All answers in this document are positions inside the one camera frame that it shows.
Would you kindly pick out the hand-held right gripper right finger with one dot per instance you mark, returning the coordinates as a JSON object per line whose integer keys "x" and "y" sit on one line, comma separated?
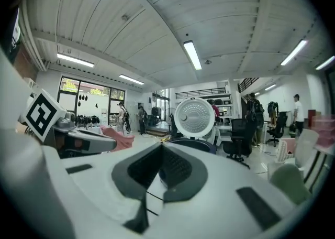
{"x": 222, "y": 180}

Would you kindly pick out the ceiling light bar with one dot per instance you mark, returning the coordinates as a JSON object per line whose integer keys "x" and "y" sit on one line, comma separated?
{"x": 293, "y": 52}
{"x": 131, "y": 79}
{"x": 192, "y": 54}
{"x": 324, "y": 63}
{"x": 75, "y": 59}

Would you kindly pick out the white shelf unit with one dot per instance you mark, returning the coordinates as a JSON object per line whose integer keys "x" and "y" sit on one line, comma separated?
{"x": 223, "y": 127}

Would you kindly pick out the pink storage box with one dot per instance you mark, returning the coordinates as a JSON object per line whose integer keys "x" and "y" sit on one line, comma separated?
{"x": 324, "y": 130}

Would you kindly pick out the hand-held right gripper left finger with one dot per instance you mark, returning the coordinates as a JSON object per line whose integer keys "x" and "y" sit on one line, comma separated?
{"x": 99, "y": 193}

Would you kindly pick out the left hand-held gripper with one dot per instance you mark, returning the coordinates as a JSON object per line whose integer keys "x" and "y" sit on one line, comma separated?
{"x": 42, "y": 114}

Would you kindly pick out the white chair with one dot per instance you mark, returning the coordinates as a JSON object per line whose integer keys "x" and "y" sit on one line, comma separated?
{"x": 307, "y": 149}

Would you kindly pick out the black standing fan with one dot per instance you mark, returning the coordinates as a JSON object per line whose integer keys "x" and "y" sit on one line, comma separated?
{"x": 170, "y": 114}

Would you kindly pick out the black office chair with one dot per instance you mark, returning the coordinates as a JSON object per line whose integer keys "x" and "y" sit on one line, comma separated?
{"x": 278, "y": 125}
{"x": 239, "y": 133}

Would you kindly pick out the navy blue rice cooker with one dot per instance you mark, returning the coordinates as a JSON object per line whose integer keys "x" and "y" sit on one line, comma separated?
{"x": 195, "y": 117}

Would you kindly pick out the rack of black bags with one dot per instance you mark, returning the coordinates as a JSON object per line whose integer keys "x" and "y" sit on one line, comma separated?
{"x": 86, "y": 120}

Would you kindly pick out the chair with pink cloth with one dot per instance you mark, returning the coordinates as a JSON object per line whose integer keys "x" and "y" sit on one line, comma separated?
{"x": 117, "y": 139}

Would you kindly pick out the white perforated basket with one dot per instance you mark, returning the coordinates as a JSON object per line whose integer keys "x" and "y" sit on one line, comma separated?
{"x": 284, "y": 150}

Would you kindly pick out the wooden step platform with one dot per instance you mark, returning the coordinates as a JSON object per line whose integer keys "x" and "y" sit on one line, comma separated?
{"x": 157, "y": 131}

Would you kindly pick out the grey-green shell chair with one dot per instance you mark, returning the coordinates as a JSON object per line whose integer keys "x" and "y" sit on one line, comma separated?
{"x": 290, "y": 183}

